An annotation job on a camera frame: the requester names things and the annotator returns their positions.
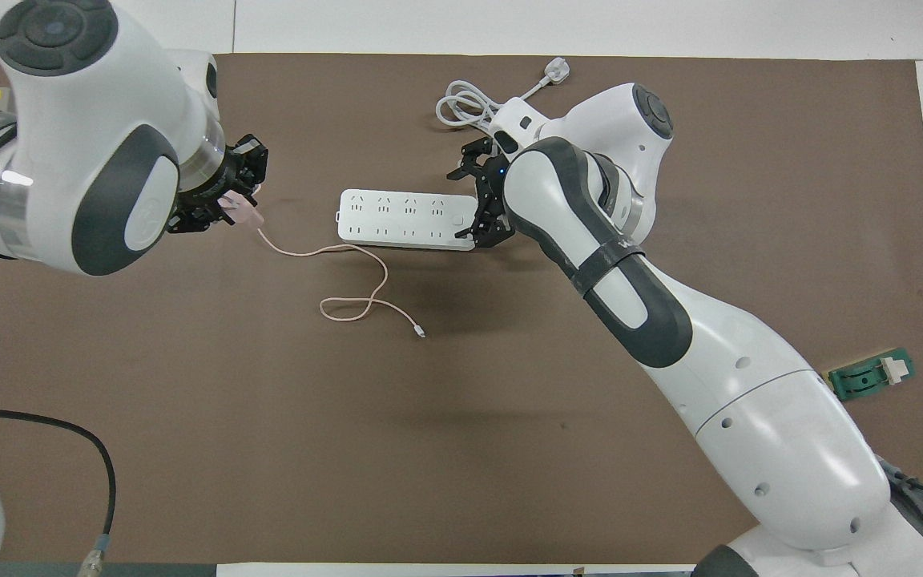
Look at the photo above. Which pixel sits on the white power strip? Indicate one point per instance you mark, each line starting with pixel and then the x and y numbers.
pixel 409 220

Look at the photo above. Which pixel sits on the brown table mat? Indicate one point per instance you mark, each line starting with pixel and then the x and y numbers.
pixel 429 441

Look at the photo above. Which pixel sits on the green knife switch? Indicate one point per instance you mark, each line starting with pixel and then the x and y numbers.
pixel 866 381

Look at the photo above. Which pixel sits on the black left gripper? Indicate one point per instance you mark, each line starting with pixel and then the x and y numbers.
pixel 233 164

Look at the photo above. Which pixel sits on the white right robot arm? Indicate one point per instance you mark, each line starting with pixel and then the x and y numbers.
pixel 782 449

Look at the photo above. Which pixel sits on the pink wall charger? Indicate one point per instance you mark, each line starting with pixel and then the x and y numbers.
pixel 243 210

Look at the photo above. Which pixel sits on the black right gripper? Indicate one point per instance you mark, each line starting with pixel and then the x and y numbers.
pixel 489 192

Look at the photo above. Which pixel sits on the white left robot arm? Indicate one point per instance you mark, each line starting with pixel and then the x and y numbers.
pixel 93 104

